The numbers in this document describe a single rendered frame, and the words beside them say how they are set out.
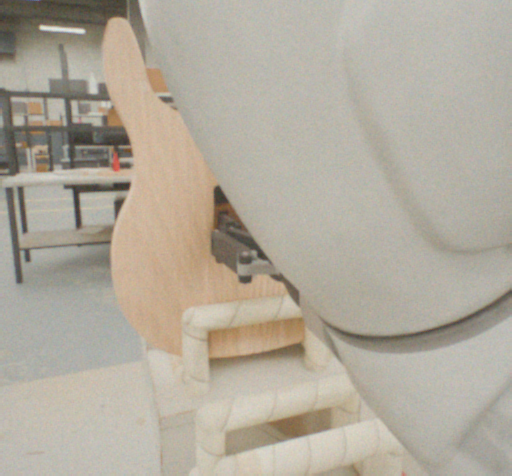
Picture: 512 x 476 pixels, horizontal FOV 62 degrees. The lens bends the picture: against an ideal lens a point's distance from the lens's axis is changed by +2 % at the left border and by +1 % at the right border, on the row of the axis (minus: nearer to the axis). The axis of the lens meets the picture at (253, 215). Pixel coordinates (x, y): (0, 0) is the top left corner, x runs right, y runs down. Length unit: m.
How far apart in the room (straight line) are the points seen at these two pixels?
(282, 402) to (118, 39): 0.43
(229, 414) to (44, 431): 0.32
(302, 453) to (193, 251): 0.25
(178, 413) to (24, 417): 0.29
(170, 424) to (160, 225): 0.23
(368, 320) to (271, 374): 0.46
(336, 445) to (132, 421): 0.34
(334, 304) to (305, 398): 0.38
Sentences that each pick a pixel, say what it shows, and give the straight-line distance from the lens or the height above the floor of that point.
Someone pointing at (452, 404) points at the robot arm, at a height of 1.25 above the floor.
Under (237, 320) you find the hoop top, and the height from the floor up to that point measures 1.11.
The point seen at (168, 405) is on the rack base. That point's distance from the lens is 0.57.
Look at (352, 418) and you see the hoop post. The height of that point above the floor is 1.01.
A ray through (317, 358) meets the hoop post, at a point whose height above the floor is 1.04.
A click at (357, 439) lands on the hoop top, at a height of 1.05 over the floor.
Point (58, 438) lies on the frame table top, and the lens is 0.71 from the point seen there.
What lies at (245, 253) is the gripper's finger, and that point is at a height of 1.24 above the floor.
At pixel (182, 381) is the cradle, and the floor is 1.05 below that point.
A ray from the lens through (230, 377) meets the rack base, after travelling 0.61.
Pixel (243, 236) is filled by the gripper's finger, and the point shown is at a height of 1.24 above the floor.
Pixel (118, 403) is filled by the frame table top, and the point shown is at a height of 0.93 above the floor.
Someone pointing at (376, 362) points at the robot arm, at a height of 1.26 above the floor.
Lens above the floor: 1.35
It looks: 12 degrees down
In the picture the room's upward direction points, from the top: straight up
